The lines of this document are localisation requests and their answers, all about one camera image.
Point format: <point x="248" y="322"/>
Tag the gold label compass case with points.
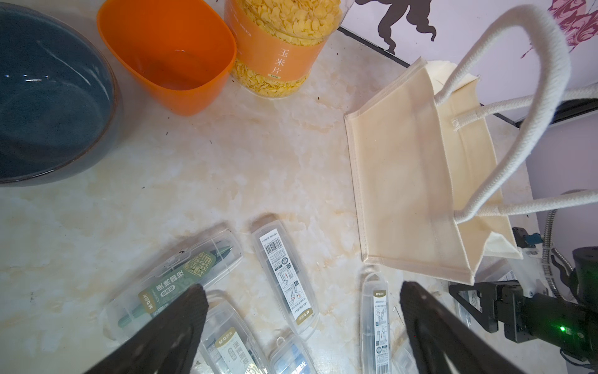
<point x="227" y="344"/>

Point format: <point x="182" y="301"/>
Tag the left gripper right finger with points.
<point x="440" y="342"/>

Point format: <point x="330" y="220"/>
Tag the blue label compass case right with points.
<point x="291" y="356"/>

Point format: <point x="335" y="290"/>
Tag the right flexible metal conduit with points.
<point x="551" y="252"/>

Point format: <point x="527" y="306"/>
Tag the green label compass case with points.
<point x="204" y="260"/>

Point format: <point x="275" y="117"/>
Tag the dark blue ceramic bowl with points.
<point x="61" y="106"/>

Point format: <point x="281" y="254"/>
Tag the orange plastic cup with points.
<point x="181" y="52"/>

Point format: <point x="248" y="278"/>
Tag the clear compass case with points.
<point x="492" y="269"/>

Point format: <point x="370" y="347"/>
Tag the red lid corn flake jar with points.
<point x="278" y="41"/>

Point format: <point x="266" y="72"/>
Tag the barcode label compass case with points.
<point x="287" y="277"/>

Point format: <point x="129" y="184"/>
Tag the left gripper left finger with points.
<point x="167" y="344"/>

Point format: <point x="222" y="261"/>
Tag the cream canvas tote bag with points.
<point x="428" y="160"/>

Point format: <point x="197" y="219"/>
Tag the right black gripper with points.
<point x="570" y="326"/>

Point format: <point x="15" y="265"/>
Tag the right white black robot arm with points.
<point x="584" y="276"/>

